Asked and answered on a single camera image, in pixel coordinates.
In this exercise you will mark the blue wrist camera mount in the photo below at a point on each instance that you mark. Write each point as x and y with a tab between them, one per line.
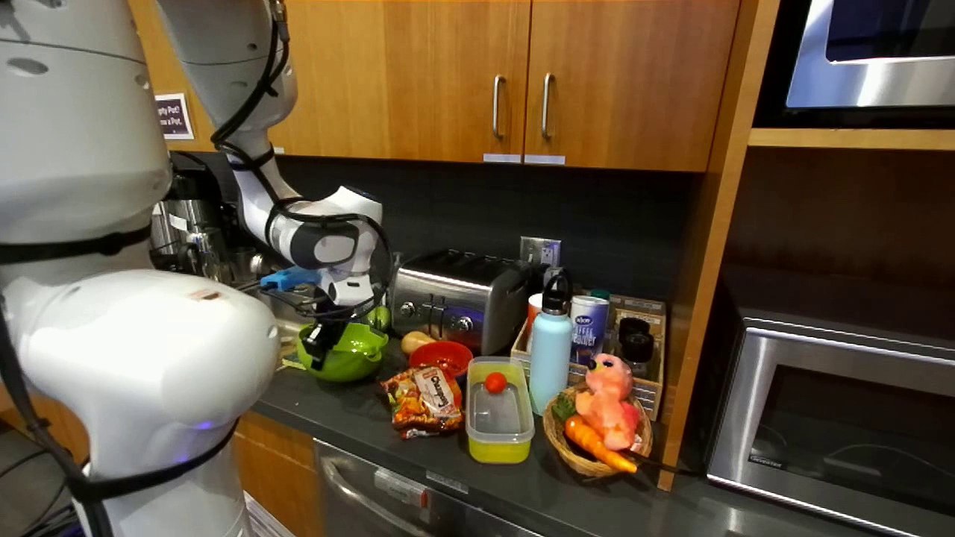
288	277

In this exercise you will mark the wall power outlet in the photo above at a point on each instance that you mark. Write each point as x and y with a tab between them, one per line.
537	250

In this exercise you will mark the silver black toaster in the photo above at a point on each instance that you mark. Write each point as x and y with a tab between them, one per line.
448	292

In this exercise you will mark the silver built-in microwave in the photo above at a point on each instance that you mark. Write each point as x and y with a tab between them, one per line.
866	61

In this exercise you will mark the orange instant noodle packet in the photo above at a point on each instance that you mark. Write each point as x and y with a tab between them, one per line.
425	397

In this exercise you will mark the white cylindrical can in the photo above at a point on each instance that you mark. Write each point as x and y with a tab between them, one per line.
590	323

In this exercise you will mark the wooden cabinet door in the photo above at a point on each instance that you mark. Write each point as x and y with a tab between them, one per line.
339	74
637	77
448	74

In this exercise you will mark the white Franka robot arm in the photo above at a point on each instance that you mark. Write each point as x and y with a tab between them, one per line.
121	358

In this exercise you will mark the white cabinet label strip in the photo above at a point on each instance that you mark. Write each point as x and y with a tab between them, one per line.
545	159
503	159

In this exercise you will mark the yellow onion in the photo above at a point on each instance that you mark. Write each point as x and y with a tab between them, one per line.
413	344

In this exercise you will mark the green plastic bowl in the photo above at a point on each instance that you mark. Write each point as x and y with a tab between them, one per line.
358	353

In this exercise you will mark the yellow container with clear lid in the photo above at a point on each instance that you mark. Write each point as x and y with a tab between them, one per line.
500	428

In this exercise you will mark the silver countertop oven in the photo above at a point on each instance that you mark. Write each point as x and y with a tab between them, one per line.
837	428

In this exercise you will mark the cardboard box with black items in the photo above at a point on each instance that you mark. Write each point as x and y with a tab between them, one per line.
643	344

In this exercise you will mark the light blue water bottle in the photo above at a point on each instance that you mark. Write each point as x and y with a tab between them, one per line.
549	358

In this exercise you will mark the purple cabinet sign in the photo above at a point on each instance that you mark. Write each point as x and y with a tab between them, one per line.
173	118

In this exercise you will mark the pink plush toy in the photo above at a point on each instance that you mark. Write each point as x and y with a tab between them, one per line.
609	404

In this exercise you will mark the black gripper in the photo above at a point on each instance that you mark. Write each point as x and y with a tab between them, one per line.
327	318

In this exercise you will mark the orange toy carrot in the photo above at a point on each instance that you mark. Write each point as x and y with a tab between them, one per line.
596	446

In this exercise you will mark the woven wicker basket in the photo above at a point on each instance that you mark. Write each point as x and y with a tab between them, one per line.
587	467

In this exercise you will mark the stainless steel dishwasher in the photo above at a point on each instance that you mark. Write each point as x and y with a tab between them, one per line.
397	495

